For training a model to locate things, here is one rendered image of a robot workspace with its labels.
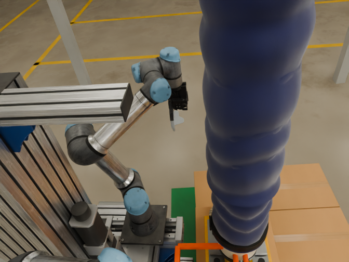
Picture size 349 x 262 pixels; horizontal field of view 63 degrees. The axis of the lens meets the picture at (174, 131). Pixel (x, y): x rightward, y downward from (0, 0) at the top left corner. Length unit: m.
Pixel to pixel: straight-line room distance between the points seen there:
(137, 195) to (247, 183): 0.69
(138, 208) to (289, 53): 0.99
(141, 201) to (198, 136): 2.16
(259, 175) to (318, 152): 2.62
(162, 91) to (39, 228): 0.56
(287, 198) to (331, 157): 1.24
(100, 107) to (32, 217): 0.42
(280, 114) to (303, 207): 1.62
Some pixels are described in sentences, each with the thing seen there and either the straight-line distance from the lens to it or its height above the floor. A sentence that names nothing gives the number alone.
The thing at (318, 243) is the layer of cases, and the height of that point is 0.54.
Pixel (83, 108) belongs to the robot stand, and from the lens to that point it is 0.63.
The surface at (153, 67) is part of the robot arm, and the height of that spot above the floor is 1.85.
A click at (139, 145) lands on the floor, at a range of 3.45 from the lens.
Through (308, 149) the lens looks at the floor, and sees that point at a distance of 3.40.
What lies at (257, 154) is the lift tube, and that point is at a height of 1.83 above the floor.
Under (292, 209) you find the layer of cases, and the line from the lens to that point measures 2.22.
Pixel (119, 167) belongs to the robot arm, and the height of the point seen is 1.38.
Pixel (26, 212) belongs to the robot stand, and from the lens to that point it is 0.89.
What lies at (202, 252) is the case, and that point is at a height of 0.94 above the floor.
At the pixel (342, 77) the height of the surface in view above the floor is 0.09.
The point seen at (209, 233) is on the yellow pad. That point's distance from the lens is 1.46.
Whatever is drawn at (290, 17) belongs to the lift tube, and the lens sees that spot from 0.57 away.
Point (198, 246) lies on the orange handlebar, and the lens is 1.30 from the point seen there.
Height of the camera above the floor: 2.37
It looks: 42 degrees down
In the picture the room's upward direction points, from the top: 9 degrees counter-clockwise
